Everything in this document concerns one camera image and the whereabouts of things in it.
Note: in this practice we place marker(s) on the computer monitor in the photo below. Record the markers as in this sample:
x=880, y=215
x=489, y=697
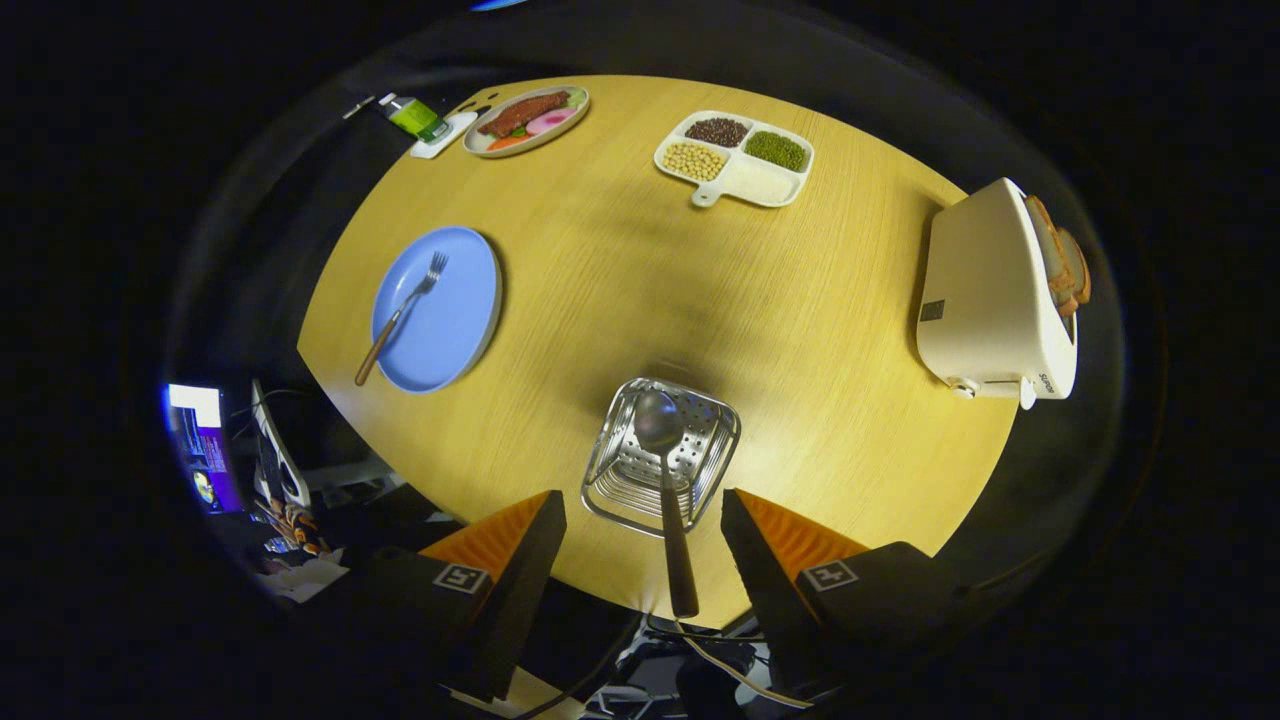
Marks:
x=205, y=450

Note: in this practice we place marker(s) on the white divided dish with beans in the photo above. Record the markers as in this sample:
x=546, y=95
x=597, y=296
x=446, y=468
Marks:
x=740, y=180

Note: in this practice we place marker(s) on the brown meat piece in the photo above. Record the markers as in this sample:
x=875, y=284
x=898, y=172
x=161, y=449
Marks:
x=520, y=113

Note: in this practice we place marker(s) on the white toaster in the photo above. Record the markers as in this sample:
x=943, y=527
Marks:
x=985, y=300

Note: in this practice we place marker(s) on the white plate with food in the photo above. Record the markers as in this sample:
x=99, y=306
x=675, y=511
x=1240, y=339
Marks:
x=575, y=100

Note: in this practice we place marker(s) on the orange carrot piece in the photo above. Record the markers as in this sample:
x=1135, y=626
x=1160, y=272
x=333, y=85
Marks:
x=506, y=143

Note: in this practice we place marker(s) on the small white coaster tray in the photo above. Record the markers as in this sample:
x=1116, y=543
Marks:
x=455, y=130

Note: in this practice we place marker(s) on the white stand frame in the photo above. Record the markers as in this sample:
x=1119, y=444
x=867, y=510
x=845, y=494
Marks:
x=278, y=460

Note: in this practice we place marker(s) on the blue plate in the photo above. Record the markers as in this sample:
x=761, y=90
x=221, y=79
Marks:
x=450, y=310

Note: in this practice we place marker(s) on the perforated metal tray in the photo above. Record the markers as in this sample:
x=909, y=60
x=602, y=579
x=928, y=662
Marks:
x=620, y=480

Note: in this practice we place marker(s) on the toast bread slice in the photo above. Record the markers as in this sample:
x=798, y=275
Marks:
x=1045, y=250
x=1078, y=265

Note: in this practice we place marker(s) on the pink ham slice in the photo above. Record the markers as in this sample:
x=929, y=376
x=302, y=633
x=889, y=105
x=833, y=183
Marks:
x=552, y=121

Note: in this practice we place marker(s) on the white clip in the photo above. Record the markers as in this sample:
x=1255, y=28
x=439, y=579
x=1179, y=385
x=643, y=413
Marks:
x=358, y=106

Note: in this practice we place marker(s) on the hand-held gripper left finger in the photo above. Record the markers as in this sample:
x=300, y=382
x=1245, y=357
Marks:
x=520, y=590

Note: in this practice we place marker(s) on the green plastic bottle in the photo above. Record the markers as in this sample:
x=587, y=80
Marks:
x=415, y=117

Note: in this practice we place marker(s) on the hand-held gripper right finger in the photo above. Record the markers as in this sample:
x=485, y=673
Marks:
x=765, y=590

